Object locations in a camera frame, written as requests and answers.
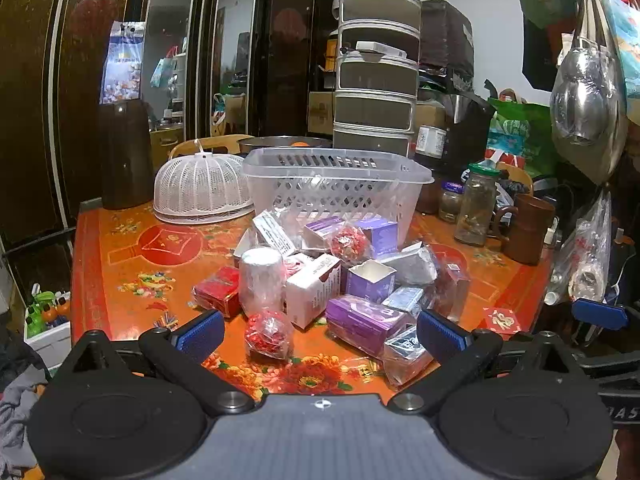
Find colourful hanging bag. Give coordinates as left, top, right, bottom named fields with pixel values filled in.
left=602, top=0, right=640, bottom=126

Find glass bottle with green lid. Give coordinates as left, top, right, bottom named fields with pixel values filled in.
left=454, top=162, right=501, bottom=247

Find black electric kettle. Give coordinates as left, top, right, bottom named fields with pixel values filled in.
left=442, top=92, right=496, bottom=173

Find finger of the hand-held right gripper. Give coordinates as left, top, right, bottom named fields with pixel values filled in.
left=571, top=299, right=630, bottom=331

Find small white printed box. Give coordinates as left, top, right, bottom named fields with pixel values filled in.
left=252, top=210, right=299, bottom=259

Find clear plastic bag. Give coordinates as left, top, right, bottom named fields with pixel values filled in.
left=545, top=192, right=613, bottom=307

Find green shopping bag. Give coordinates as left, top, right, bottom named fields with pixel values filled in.
left=487, top=89, right=561, bottom=177

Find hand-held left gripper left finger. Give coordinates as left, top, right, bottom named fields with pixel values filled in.
left=60, top=309, right=255, bottom=417

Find blue wall calendar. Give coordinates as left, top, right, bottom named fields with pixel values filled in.
left=101, top=21, right=146, bottom=106

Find silver wrapped cylinder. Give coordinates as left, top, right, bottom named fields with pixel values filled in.
left=239, top=246, right=287, bottom=318

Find brown glass jar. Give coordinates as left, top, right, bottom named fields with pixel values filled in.
left=416, top=180, right=442, bottom=214

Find large white carton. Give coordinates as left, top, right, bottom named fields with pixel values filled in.
left=285, top=253, right=343, bottom=331

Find dark red wrapped box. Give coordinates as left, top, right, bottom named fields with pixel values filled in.
left=434, top=261, right=471, bottom=324

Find bagged hanging metal bowls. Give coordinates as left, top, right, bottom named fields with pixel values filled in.
left=550, top=0, right=627, bottom=187

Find small silver blue box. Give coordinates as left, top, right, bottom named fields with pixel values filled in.
left=382, top=285, right=426, bottom=318

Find clear plastic basket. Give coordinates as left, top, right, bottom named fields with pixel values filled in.
left=241, top=147, right=435, bottom=242

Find purple cardboard box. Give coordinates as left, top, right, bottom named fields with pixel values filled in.
left=303, top=215, right=346, bottom=252
left=357, top=217, right=400, bottom=259

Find small white flat box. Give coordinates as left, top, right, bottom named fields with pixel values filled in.
left=356, top=40, right=407, bottom=62

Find open purple box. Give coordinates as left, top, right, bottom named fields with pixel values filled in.
left=346, top=259, right=398, bottom=304

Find red candy bag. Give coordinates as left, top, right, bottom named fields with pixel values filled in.
left=244, top=310, right=294, bottom=361
left=330, top=225, right=374, bottom=266

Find white bin with bottles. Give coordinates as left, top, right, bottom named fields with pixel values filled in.
left=22, top=285, right=73, bottom=363

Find long purple box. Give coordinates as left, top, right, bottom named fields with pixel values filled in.
left=325, top=294, right=409, bottom=347

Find small jar with blue lid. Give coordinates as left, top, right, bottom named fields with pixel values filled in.
left=439, top=182, right=465, bottom=224

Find wooden chair back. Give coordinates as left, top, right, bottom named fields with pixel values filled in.
left=167, top=134, right=253, bottom=162

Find brown thermos jug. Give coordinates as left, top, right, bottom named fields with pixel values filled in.
left=98, top=101, right=154, bottom=211

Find grey cloth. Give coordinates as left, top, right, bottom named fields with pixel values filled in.
left=0, top=330, right=51, bottom=472

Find silver foil packet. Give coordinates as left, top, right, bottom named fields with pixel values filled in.
left=382, top=242, right=439, bottom=287

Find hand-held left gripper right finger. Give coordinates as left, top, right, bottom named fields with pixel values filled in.
left=389, top=309, right=583, bottom=417

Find metal bowl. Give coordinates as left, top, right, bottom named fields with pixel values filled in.
left=239, top=136, right=333, bottom=157

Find grey stacked drawer tower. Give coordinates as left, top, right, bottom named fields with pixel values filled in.
left=332, top=0, right=423, bottom=158

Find white mesh food cover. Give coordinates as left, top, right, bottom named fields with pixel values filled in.
left=153, top=139, right=256, bottom=224

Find red paper square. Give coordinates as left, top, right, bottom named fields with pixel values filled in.
left=482, top=306, right=522, bottom=335

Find brown mug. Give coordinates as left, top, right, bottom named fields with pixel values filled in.
left=494, top=194, right=557, bottom=266

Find dark jar with white label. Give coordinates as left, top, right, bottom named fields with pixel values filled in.
left=415, top=125, right=448, bottom=162

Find dark wooden mirrored wardrobe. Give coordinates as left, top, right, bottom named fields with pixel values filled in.
left=0, top=0, right=353, bottom=271

